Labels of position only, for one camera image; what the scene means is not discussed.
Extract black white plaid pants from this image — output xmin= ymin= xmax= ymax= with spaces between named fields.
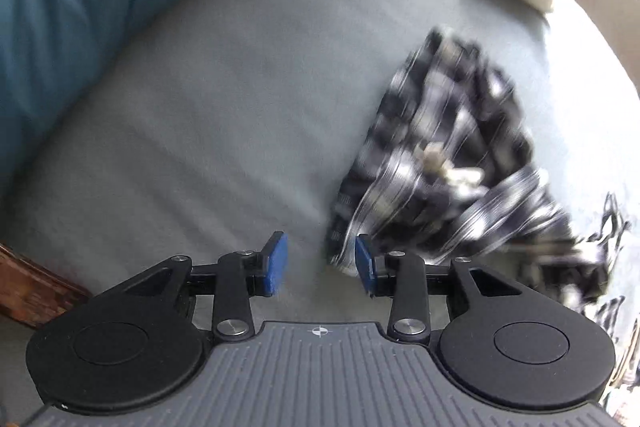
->
xmin=324 ymin=26 xmax=633 ymax=358

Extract grey bed blanket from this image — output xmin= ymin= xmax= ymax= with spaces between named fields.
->
xmin=1 ymin=0 xmax=639 ymax=322

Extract wooden bed frame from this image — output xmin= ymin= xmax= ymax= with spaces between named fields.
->
xmin=0 ymin=245 xmax=91 ymax=329

